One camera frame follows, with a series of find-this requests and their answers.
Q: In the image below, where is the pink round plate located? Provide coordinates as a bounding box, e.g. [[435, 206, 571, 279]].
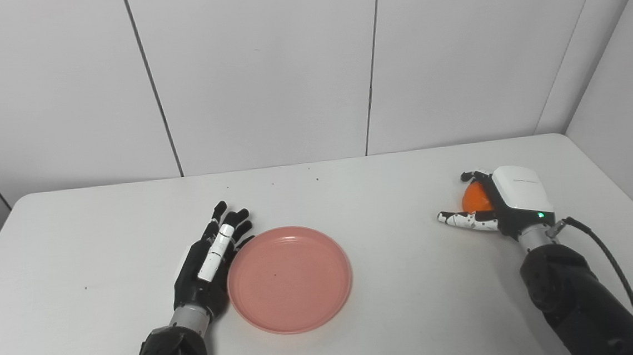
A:
[[223, 222, 357, 339]]

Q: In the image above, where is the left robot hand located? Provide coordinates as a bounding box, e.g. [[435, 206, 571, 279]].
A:
[[166, 199, 261, 323]]

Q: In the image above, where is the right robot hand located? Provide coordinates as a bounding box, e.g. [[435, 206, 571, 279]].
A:
[[433, 162, 557, 246]]

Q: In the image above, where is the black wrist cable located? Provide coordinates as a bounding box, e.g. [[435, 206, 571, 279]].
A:
[[548, 212, 633, 335]]

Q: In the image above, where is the orange fruit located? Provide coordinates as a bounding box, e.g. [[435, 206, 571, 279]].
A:
[[460, 180, 494, 215]]

